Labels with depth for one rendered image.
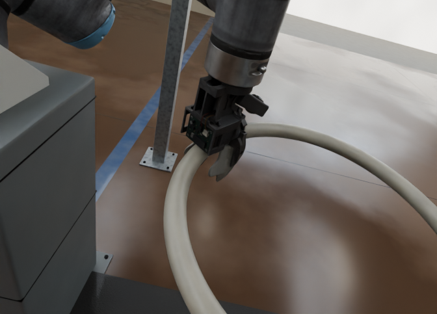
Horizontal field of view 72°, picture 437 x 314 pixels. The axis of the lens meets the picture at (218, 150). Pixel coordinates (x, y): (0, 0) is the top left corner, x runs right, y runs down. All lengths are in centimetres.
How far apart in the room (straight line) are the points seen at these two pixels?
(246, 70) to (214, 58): 5
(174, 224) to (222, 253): 118
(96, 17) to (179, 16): 76
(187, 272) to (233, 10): 31
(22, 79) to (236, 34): 49
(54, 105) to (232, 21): 47
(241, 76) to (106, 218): 129
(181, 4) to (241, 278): 129
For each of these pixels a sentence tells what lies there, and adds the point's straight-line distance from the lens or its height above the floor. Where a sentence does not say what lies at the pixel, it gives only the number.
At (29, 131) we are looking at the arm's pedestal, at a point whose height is 84.
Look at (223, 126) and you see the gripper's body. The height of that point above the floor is 99.
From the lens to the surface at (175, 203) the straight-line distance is 40.
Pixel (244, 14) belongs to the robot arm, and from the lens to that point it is 40.
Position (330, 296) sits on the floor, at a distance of 165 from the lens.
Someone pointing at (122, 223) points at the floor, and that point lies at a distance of 159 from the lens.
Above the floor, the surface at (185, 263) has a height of 92.
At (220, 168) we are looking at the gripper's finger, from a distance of 54.
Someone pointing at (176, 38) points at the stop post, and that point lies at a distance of 158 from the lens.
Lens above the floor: 121
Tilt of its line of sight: 34 degrees down
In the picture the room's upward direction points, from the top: 15 degrees clockwise
